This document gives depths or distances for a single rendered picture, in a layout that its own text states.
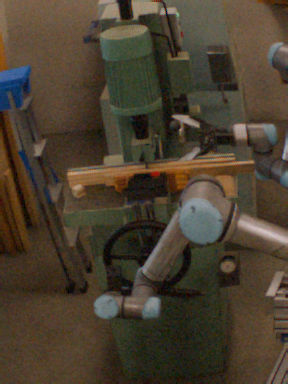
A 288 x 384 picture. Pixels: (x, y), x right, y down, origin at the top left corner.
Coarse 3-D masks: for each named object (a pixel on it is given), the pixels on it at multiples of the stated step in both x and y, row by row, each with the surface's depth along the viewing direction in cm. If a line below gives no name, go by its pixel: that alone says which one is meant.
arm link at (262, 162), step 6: (270, 150) 265; (258, 156) 266; (264, 156) 265; (270, 156) 265; (258, 162) 267; (264, 162) 265; (270, 162) 263; (258, 168) 268; (264, 168) 265; (258, 174) 270; (264, 174) 268
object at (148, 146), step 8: (152, 128) 295; (152, 136) 291; (136, 144) 286; (144, 144) 286; (152, 144) 287; (136, 152) 287; (144, 152) 287; (152, 152) 287; (136, 160) 289; (144, 160) 289; (152, 160) 289
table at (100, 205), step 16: (96, 192) 297; (112, 192) 295; (176, 192) 289; (64, 208) 291; (80, 208) 289; (96, 208) 288; (112, 208) 286; (176, 208) 284; (80, 224) 290; (96, 224) 289
